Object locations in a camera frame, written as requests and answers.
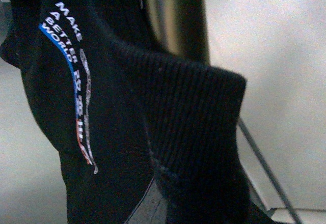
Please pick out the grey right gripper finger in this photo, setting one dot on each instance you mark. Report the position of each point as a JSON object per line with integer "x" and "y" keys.
{"x": 151, "y": 209}

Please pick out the black printed t-shirt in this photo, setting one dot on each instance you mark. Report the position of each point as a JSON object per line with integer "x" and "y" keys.
{"x": 123, "y": 115}

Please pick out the metal rack pole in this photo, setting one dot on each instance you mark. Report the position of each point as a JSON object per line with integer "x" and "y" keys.
{"x": 179, "y": 27}

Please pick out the dark metal rack rail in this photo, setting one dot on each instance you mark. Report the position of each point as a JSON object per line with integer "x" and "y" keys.
{"x": 276, "y": 184}

